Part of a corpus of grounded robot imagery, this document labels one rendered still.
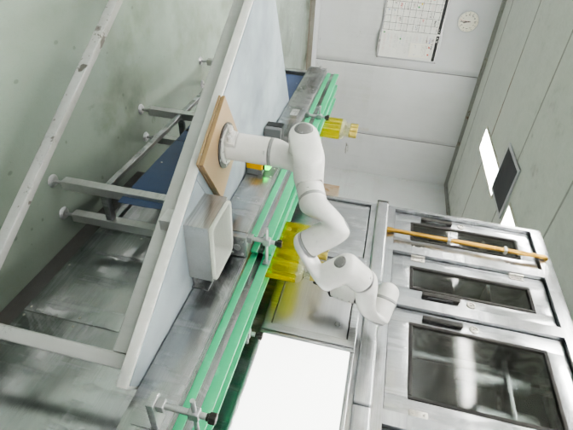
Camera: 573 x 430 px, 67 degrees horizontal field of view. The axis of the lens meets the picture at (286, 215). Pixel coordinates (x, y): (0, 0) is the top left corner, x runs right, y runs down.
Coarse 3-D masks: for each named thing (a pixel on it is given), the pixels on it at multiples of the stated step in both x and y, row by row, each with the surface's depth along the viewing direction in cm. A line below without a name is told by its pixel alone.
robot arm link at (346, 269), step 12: (300, 240) 127; (300, 252) 127; (312, 264) 128; (324, 264) 128; (336, 264) 125; (348, 264) 124; (360, 264) 126; (312, 276) 128; (324, 276) 126; (336, 276) 125; (348, 276) 124; (360, 276) 126; (372, 276) 131; (324, 288) 128; (360, 288) 130
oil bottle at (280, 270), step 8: (272, 264) 161; (280, 264) 161; (288, 264) 161; (296, 264) 161; (272, 272) 161; (280, 272) 160; (288, 272) 159; (296, 272) 158; (288, 280) 161; (296, 280) 160
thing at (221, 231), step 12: (228, 204) 138; (228, 216) 144; (216, 228) 148; (228, 228) 147; (216, 240) 151; (228, 240) 150; (216, 252) 150; (228, 252) 151; (216, 264) 145; (216, 276) 139
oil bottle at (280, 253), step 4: (276, 248) 167; (280, 248) 167; (276, 252) 165; (280, 252) 166; (284, 252) 166; (288, 252) 166; (292, 252) 166; (296, 252) 166; (276, 256) 164; (280, 256) 164; (284, 256) 164; (288, 256) 164; (292, 256) 164; (296, 256) 164; (284, 260) 164; (288, 260) 163; (292, 260) 163; (296, 260) 163; (300, 260) 163; (304, 268) 165
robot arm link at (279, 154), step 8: (272, 144) 140; (280, 144) 141; (288, 144) 144; (272, 152) 140; (280, 152) 140; (288, 152) 140; (272, 160) 141; (280, 160) 140; (288, 160) 141; (288, 168) 142
